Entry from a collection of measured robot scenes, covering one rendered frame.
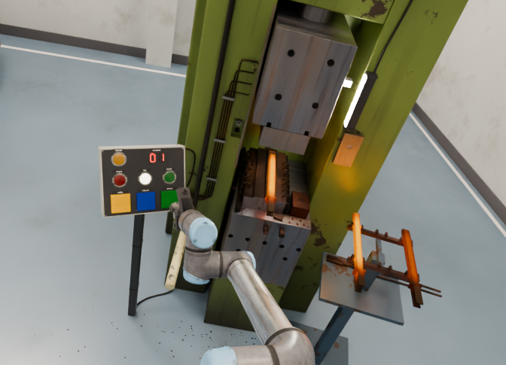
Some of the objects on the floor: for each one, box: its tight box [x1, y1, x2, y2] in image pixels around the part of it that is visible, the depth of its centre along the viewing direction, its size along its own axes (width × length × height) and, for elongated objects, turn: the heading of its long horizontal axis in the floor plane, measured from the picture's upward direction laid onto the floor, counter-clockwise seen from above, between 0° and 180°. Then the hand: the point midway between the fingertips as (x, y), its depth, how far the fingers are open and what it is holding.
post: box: [128, 214, 145, 316], centre depth 205 cm, size 4×4×108 cm
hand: (176, 202), depth 162 cm, fingers closed
